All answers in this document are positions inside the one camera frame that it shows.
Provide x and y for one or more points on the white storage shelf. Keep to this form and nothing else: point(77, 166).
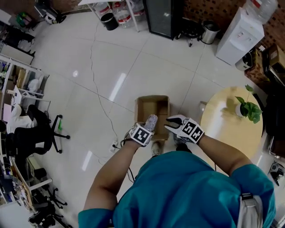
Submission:
point(22, 89)

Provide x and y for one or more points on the black scooter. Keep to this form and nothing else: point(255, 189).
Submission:
point(51, 15)

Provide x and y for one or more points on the steel trash bin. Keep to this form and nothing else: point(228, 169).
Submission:
point(210, 32)

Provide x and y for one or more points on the small white air purifier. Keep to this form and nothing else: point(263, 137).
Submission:
point(243, 62)

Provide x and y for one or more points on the brown cardboard box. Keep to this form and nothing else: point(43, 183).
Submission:
point(151, 107)

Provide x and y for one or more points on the large clear dispenser jug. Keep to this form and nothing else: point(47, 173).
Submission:
point(263, 10)

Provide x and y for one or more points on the cluttered wooden desk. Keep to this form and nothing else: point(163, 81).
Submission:
point(17, 182)

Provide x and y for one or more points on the round wooden table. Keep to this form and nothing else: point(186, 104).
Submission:
point(229, 133)

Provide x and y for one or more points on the black glass-door fridge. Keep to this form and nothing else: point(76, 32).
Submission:
point(163, 16)

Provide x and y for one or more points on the person's shoe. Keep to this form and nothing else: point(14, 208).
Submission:
point(181, 144)
point(157, 148)

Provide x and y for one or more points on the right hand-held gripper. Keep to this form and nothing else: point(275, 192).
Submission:
point(191, 131)

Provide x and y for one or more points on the brown curtained cart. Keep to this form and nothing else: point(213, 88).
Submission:
point(277, 147)

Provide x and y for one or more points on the small green floor object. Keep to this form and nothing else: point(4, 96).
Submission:
point(60, 124)

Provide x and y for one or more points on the open carton with appliance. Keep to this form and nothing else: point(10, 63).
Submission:
point(277, 58)

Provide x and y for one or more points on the potted green plant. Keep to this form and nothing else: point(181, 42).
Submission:
point(250, 109)

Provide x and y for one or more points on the black high-back office chair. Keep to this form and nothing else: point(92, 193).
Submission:
point(276, 115)

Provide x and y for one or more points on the printed cardboard carton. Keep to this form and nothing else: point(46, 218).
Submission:
point(256, 71)

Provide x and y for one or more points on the black swivel office chair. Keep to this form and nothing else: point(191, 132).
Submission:
point(29, 138)

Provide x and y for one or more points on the person's teal shirt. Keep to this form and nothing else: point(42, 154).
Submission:
point(178, 191)

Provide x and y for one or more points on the person's left shoe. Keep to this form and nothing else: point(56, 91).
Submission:
point(157, 148)

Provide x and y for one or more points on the person's right forearm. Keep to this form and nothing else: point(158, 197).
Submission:
point(225, 155)

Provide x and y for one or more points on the white side table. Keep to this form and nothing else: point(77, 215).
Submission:
point(93, 1)

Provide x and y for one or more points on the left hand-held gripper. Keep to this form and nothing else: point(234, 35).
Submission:
point(141, 134)

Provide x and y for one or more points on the white water dispenser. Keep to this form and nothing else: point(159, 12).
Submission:
point(238, 40)

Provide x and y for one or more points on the black wheeled stool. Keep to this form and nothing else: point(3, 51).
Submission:
point(189, 31)

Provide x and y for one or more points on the person's right shoe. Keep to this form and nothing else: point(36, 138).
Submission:
point(181, 144)

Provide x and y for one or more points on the black trash bin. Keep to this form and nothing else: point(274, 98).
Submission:
point(109, 22)

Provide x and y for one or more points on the person's left forearm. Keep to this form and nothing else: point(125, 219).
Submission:
point(104, 178)

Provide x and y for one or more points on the white power strip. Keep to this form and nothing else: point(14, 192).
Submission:
point(114, 145)

